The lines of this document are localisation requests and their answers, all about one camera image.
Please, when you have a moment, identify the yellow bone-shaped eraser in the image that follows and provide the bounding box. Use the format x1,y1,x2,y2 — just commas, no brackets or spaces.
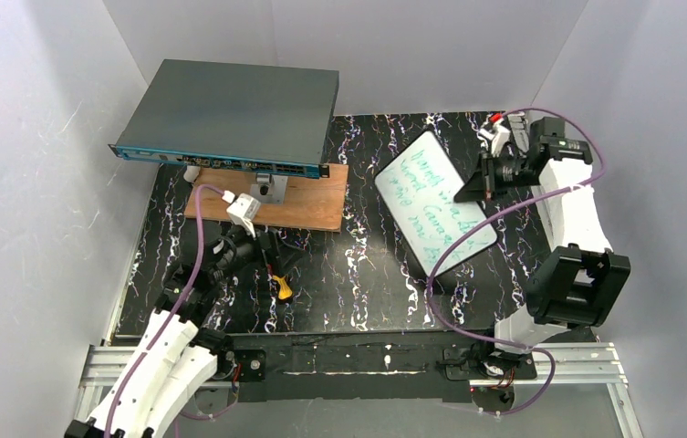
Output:
272,276,294,301

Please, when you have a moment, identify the small whiteboard black frame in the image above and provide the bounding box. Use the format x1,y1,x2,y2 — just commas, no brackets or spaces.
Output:
374,130,486,274

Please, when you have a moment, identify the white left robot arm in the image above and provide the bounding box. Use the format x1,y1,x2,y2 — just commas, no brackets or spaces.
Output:
65,225,303,437

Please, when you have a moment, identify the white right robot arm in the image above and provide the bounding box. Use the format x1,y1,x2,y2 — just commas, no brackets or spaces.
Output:
453,112,631,366

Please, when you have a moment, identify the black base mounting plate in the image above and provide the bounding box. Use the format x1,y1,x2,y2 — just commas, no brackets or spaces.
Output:
232,330,536,402

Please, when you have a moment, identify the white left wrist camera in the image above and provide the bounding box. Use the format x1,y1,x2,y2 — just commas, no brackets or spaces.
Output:
222,191,261,238

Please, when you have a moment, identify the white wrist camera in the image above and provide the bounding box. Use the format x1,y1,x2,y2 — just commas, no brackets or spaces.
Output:
222,191,261,238
478,114,512,157

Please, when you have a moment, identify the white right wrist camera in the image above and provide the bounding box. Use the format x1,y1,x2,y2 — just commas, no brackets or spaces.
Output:
478,114,512,157

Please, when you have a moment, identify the aluminium right side rail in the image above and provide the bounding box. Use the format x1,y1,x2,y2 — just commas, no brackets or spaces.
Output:
505,110,533,158

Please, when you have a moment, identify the grey metal bracket stand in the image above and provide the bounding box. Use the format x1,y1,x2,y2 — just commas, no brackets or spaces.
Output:
249,173,288,204

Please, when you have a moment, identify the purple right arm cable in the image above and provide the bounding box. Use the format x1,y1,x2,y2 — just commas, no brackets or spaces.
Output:
424,109,607,418

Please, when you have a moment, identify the white cylinder switch foot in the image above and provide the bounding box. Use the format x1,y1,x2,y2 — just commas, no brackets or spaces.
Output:
182,166,201,184

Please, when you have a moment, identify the grey network switch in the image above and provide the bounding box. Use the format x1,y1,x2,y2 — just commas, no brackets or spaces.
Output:
109,59,339,179

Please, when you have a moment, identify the aluminium front frame rail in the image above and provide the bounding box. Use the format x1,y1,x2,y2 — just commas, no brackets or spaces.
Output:
74,342,643,437

